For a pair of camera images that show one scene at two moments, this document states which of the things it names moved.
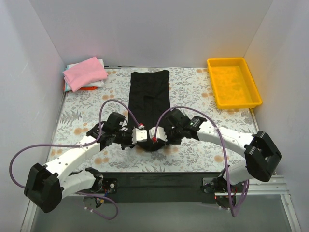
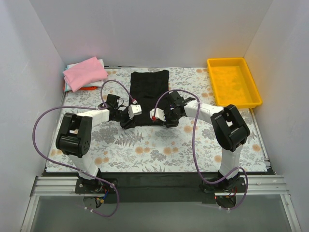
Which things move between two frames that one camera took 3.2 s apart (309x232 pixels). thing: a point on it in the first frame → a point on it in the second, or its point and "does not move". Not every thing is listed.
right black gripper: (169, 136) → (169, 118)
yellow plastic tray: (232, 83) does not move
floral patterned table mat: (188, 91) does not move
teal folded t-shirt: (66, 84) does not move
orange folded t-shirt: (86, 88) does not move
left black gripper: (129, 139) → (127, 120)
